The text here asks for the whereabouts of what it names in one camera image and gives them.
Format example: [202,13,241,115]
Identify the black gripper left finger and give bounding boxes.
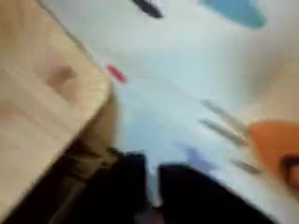
[59,149,148,224]

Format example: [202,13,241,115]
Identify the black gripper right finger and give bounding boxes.
[157,163,277,224]

